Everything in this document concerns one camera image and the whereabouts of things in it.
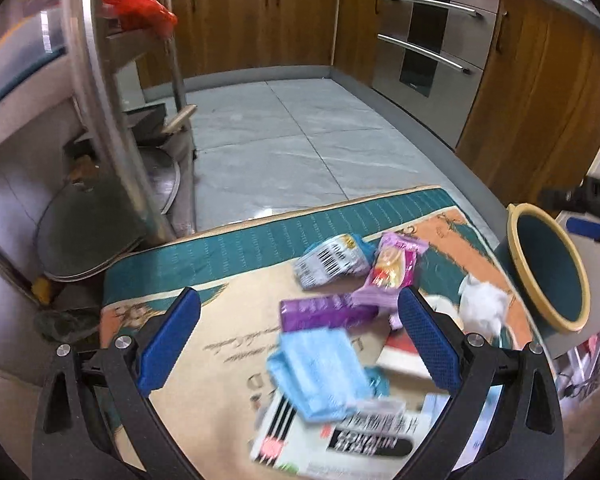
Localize white medicine box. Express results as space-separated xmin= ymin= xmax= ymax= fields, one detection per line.
xmin=249 ymin=393 xmax=431 ymax=479

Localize teal orange patterned mat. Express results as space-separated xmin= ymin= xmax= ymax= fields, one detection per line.
xmin=99 ymin=186 xmax=538 ymax=479

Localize wooden kitchen cabinets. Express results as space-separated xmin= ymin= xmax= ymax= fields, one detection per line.
xmin=172 ymin=0 xmax=600 ymax=204

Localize pink purple snack wrapper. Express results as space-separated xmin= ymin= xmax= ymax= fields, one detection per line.
xmin=351 ymin=232 xmax=429 ymax=312

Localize teal yellow-rimmed trash bin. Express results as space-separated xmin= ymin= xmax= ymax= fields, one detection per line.
xmin=495 ymin=203 xmax=591 ymax=337

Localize light blue wet wipes pack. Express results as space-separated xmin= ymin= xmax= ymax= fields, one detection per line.
xmin=422 ymin=386 xmax=502 ymax=470

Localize dark pan lid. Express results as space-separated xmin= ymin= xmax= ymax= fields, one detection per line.
xmin=34 ymin=146 xmax=182 ymax=282

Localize red plastic bag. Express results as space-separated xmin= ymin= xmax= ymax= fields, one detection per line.
xmin=29 ymin=0 xmax=179 ymax=39

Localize wooden cutting board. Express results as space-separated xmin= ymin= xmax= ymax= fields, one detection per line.
xmin=161 ymin=104 xmax=197 ymax=134

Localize stainless steel rack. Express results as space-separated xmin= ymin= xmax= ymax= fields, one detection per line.
xmin=0 ymin=0 xmax=195 ymax=304

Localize purple spray bottle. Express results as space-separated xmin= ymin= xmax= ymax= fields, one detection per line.
xmin=279 ymin=294 xmax=379 ymax=333

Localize barcode snack wrapper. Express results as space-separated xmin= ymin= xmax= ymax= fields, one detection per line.
xmin=294 ymin=233 xmax=376 ymax=290

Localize white tissue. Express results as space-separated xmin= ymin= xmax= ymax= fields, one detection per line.
xmin=458 ymin=274 xmax=510 ymax=341

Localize blue face mask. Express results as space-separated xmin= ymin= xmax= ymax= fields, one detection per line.
xmin=266 ymin=327 xmax=375 ymax=424

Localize black box on rack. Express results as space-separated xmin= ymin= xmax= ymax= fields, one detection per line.
xmin=125 ymin=103 xmax=168 ymax=146

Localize stainless steel oven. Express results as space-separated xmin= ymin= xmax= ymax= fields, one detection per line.
xmin=372 ymin=0 xmax=500 ymax=148

